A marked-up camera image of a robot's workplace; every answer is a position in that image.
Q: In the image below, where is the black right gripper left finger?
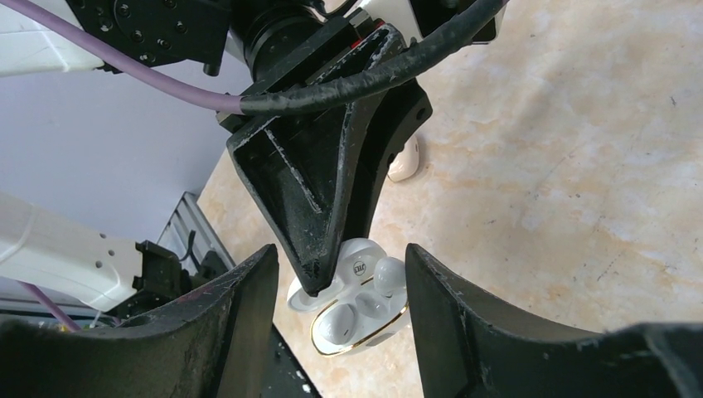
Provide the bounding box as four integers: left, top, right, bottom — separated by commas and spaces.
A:
1, 245, 279, 397

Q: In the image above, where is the aluminium frame rail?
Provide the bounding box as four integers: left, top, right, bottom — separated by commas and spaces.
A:
157, 192, 235, 274

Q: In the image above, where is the white earbud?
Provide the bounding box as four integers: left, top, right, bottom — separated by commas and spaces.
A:
318, 303, 356, 345
373, 257, 406, 298

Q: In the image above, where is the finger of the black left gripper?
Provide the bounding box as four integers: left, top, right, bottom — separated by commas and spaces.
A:
342, 80, 433, 240

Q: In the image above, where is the beige charging case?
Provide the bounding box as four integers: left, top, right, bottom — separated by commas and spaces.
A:
387, 134, 419, 182

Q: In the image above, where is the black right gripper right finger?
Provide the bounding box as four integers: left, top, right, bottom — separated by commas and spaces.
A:
405, 244, 702, 397

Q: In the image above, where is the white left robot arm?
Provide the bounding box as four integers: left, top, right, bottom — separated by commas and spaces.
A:
1, 1, 432, 296

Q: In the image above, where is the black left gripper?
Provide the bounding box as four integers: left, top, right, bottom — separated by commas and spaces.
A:
66, 1, 405, 296

